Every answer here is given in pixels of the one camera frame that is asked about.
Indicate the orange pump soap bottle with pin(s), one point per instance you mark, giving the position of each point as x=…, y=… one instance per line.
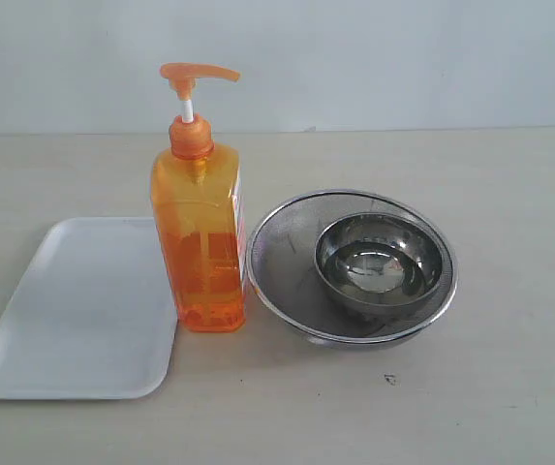
x=197, y=208

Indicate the large steel mesh strainer bowl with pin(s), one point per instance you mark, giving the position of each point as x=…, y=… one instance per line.
x=281, y=270

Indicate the small stainless steel bowl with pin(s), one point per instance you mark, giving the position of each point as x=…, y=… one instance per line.
x=378, y=263

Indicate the white rectangular plastic tray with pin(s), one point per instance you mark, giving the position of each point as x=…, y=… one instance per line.
x=92, y=316

